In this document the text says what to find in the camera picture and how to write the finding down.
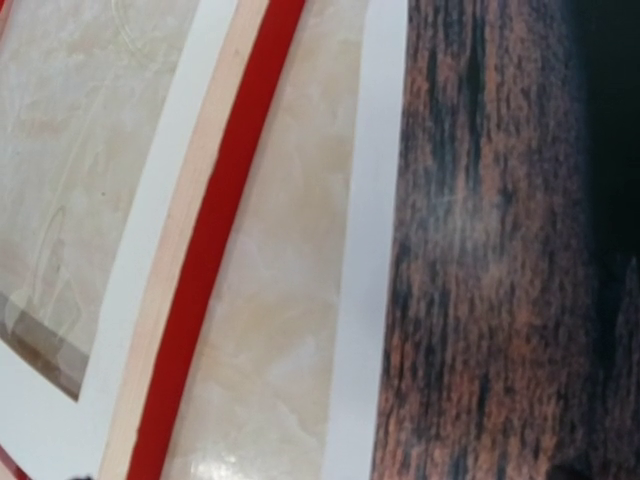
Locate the red wooden picture frame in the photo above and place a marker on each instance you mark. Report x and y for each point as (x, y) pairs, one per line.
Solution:
(166, 266)

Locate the red sunset photo white border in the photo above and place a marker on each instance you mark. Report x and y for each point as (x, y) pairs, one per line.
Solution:
(489, 315)

